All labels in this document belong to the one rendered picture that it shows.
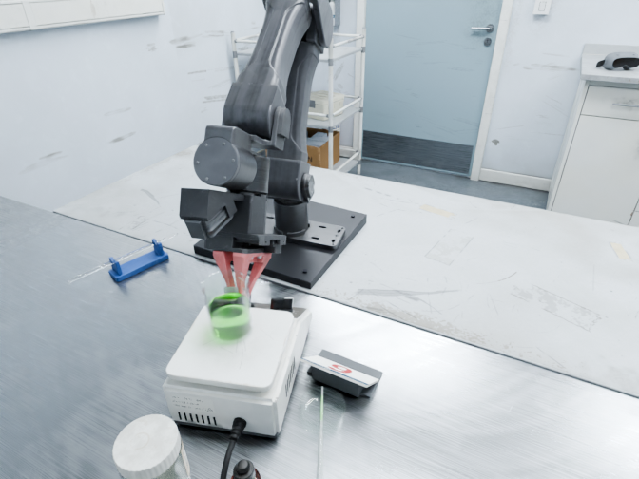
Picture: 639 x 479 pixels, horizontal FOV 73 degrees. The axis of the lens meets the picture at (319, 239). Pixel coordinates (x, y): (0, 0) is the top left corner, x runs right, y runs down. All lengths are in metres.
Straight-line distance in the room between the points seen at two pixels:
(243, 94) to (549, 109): 2.84
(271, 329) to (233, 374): 0.08
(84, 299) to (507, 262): 0.73
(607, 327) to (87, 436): 0.71
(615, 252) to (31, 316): 1.01
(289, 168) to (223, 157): 0.24
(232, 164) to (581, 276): 0.62
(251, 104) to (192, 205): 0.16
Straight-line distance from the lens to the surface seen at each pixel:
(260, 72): 0.64
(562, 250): 0.93
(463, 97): 3.34
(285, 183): 0.74
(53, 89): 2.08
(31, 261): 0.97
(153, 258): 0.85
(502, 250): 0.89
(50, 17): 2.04
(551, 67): 3.27
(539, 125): 3.35
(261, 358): 0.50
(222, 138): 0.53
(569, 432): 0.61
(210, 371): 0.50
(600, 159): 2.80
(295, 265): 0.76
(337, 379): 0.57
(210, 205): 0.52
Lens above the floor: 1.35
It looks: 32 degrees down
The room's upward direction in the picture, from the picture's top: 1 degrees counter-clockwise
